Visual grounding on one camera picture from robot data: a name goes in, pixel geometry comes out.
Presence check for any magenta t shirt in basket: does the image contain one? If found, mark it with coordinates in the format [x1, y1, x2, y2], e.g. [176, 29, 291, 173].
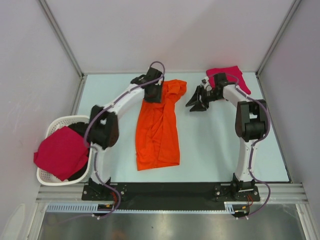
[33, 126, 90, 181]

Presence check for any black garment in basket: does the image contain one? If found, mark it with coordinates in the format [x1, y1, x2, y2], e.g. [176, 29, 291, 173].
[67, 122, 90, 181]

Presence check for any aluminium frame rail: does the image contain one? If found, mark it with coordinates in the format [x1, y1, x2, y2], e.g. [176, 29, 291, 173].
[36, 183, 309, 204]

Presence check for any grey slotted cable duct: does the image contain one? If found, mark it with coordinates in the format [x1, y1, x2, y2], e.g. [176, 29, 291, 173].
[46, 203, 248, 215]

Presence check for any orange t shirt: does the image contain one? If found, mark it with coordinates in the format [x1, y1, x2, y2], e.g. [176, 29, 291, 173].
[135, 79, 187, 171]

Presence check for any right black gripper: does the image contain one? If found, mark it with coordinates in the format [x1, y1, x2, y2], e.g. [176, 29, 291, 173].
[186, 85, 224, 113]

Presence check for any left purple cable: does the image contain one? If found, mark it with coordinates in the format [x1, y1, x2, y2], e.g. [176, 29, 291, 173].
[47, 61, 167, 223]

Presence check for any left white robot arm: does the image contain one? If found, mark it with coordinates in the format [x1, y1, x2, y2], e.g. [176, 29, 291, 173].
[84, 66, 165, 200]

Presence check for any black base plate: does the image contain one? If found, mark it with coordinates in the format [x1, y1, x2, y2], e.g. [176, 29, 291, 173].
[81, 180, 260, 211]

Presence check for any folded magenta t shirt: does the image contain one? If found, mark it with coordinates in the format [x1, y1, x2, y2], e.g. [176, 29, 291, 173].
[206, 66, 252, 95]

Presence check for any white plastic laundry basket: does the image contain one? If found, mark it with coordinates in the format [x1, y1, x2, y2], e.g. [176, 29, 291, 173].
[36, 115, 93, 187]

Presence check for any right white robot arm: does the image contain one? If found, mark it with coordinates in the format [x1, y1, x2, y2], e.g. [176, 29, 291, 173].
[185, 72, 271, 201]

